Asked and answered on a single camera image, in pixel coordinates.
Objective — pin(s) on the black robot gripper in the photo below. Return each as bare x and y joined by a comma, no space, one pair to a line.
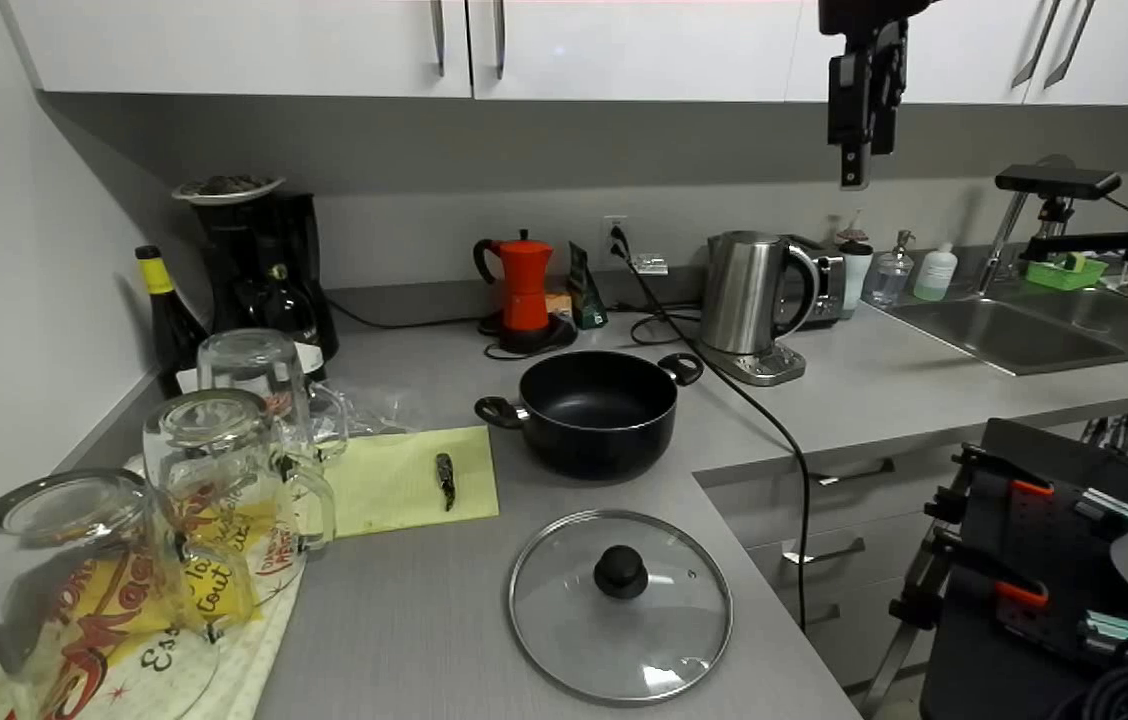
864,83

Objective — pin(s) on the glass lid with black knob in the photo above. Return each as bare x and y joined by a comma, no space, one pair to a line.
616,605

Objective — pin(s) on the red moka pot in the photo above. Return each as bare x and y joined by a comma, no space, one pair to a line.
521,277

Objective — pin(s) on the black cooking pot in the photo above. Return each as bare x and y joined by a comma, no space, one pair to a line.
597,412

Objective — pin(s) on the silver toaster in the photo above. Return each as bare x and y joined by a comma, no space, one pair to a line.
838,265

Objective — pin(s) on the white soap bottle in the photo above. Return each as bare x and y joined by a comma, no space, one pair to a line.
934,272

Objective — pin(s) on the stainless steel electric kettle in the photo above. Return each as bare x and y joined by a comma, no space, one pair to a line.
742,326

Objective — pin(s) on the stainless steel sink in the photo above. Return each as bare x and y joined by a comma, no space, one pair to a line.
1031,332

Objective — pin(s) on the orange clamp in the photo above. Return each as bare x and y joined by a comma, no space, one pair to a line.
1025,489

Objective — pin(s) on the small dark pepper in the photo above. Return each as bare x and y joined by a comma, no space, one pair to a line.
445,483

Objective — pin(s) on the yellow cutting mat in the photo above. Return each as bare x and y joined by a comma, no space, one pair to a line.
390,483

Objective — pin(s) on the black drip coffee maker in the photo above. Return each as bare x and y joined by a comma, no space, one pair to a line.
261,259

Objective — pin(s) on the upturned glass mug far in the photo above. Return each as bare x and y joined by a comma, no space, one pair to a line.
264,364

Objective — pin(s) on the upturned glass mug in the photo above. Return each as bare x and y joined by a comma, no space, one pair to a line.
61,522
243,501
264,364

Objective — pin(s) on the dark wine bottle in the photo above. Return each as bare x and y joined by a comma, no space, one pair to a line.
175,328

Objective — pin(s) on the upturned glass mug middle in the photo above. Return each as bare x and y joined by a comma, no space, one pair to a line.
243,501

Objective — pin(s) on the upturned glass mug near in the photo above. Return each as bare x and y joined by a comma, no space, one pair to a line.
61,522

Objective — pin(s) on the black camera on stand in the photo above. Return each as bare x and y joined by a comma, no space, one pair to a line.
1058,182

